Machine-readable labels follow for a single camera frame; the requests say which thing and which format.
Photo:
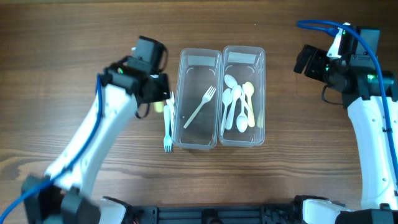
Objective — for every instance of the left clear plastic container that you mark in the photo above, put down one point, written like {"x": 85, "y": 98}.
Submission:
{"x": 198, "y": 70}

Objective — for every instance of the yellow plastic fork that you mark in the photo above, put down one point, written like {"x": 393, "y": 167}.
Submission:
{"x": 159, "y": 106}

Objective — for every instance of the right clear plastic container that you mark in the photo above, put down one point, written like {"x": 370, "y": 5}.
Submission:
{"x": 244, "y": 96}

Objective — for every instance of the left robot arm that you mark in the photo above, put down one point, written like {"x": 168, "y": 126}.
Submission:
{"x": 63, "y": 194}

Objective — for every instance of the white fork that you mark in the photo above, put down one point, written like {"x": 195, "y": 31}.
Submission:
{"x": 170, "y": 102}
{"x": 206, "y": 98}

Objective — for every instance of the light blue plastic fork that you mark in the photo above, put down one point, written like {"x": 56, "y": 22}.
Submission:
{"x": 167, "y": 137}

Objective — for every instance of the yellow plastic spoon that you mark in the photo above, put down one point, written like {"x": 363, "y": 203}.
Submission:
{"x": 248, "y": 90}

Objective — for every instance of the white spoon top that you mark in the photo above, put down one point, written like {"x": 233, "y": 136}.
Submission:
{"x": 226, "y": 100}

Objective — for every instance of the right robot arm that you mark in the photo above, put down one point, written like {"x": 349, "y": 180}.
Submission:
{"x": 369, "y": 95}

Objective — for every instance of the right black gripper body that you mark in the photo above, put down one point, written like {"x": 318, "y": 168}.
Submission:
{"x": 310, "y": 64}

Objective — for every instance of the white spoon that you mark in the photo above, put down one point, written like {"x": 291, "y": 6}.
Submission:
{"x": 242, "y": 119}
{"x": 236, "y": 93}
{"x": 226, "y": 100}

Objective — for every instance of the white spoon horizontal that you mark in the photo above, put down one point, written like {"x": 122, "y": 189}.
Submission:
{"x": 231, "y": 83}

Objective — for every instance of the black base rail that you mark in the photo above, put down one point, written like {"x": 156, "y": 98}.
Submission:
{"x": 255, "y": 214}

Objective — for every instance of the white spoon bottom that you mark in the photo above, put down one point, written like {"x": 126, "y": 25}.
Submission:
{"x": 242, "y": 119}

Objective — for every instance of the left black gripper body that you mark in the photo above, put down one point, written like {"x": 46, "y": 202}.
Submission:
{"x": 160, "y": 88}

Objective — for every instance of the clear plastic container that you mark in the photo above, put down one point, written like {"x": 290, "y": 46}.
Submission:
{"x": 198, "y": 70}
{"x": 244, "y": 96}

